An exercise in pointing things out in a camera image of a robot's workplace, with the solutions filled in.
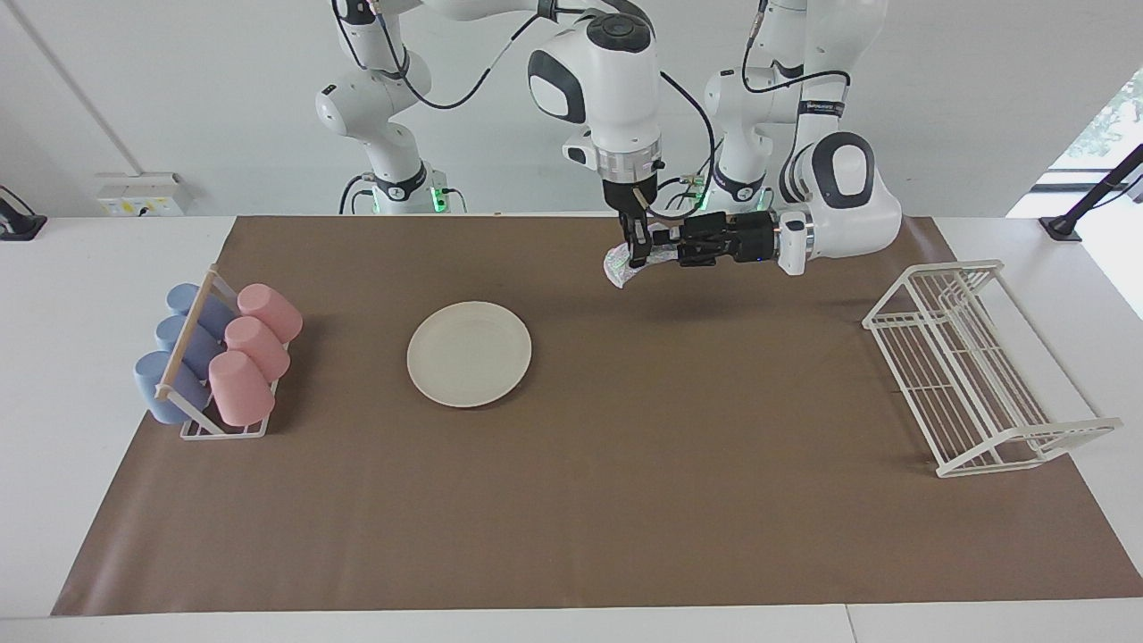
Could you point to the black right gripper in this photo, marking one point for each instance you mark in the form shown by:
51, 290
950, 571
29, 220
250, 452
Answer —
632, 196

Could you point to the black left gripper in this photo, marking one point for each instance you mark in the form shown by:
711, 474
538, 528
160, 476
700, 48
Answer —
750, 239

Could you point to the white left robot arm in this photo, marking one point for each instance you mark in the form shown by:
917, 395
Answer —
848, 214

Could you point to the cream round plate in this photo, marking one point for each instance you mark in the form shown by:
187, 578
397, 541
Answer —
469, 354

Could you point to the brown paper table mat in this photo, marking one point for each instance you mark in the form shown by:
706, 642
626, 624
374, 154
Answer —
670, 491

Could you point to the black desk stand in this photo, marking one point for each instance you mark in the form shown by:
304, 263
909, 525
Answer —
1061, 228

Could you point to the pink plastic cup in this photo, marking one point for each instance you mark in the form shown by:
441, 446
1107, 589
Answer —
241, 388
257, 348
268, 313

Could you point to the bright window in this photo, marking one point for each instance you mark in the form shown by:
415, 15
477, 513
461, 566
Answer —
1116, 125

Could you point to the blue plastic cup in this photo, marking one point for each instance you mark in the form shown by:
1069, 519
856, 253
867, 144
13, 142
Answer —
154, 384
170, 335
183, 297

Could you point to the black desk clamp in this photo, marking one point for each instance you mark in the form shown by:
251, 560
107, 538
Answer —
22, 228

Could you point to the white wall outlet box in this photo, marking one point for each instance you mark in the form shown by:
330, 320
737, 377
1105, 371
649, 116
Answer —
143, 201

